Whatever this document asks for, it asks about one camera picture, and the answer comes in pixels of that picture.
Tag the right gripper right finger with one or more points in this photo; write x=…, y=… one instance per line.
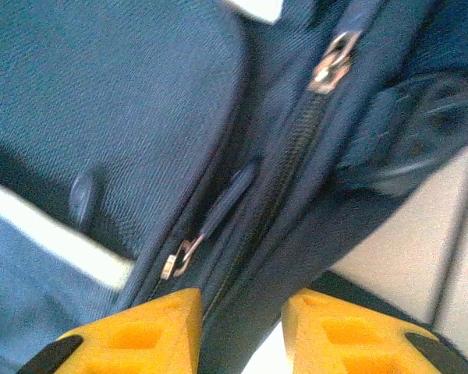
x=347, y=343

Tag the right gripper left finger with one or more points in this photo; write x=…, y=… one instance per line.
x=140, y=339

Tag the navy blue backpack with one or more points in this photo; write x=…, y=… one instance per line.
x=140, y=117

